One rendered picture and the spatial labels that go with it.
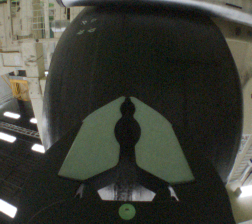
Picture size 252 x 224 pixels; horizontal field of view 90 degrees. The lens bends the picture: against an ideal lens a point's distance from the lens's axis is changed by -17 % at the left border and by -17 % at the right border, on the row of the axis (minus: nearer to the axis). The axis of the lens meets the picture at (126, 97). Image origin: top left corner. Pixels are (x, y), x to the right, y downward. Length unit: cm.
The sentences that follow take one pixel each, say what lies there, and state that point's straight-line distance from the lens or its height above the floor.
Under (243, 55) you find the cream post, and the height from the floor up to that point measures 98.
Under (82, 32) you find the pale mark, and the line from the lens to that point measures 20.
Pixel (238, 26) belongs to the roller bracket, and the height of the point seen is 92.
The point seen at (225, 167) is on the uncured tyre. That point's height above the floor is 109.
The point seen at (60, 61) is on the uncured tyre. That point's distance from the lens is 19.
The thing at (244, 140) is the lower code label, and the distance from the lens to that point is 51.
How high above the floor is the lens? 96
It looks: 24 degrees up
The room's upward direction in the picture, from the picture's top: 177 degrees counter-clockwise
